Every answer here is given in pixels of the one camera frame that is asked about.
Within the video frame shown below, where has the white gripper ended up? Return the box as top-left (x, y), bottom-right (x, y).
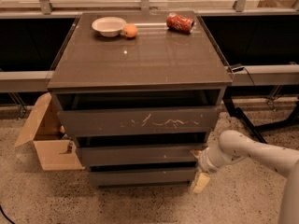
top-left (190, 148), bottom-right (218, 194)

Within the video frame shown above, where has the grey drawer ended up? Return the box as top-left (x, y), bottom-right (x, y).
top-left (89, 161), bottom-right (195, 187)
top-left (55, 93), bottom-right (220, 137)
top-left (76, 133), bottom-right (207, 166)

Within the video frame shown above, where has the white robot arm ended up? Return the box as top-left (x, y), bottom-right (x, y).
top-left (192, 130), bottom-right (299, 224)

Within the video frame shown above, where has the grey top drawer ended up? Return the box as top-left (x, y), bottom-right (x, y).
top-left (55, 93), bottom-right (220, 137)

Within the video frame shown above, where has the grey bottom drawer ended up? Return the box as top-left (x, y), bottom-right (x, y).
top-left (89, 161), bottom-right (195, 187)

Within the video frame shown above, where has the dark grey drawer cabinet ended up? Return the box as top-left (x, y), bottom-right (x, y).
top-left (47, 11), bottom-right (234, 189)

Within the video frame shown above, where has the black metal floor stand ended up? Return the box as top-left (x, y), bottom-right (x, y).
top-left (222, 90), bottom-right (299, 144)

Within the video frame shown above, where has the red soda can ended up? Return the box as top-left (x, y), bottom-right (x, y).
top-left (166, 12), bottom-right (194, 34)

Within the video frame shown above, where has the orange fruit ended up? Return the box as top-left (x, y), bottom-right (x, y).
top-left (123, 23), bottom-right (138, 38)

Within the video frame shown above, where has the open cardboard box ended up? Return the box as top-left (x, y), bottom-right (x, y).
top-left (15, 92), bottom-right (84, 171)

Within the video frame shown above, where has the white bowl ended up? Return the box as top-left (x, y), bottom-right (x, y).
top-left (92, 17), bottom-right (126, 37)

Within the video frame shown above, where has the black cable on ledge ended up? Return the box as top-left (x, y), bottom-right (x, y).
top-left (225, 63), bottom-right (256, 86)

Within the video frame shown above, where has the black cable on floor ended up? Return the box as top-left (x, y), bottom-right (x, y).
top-left (0, 204), bottom-right (16, 224)

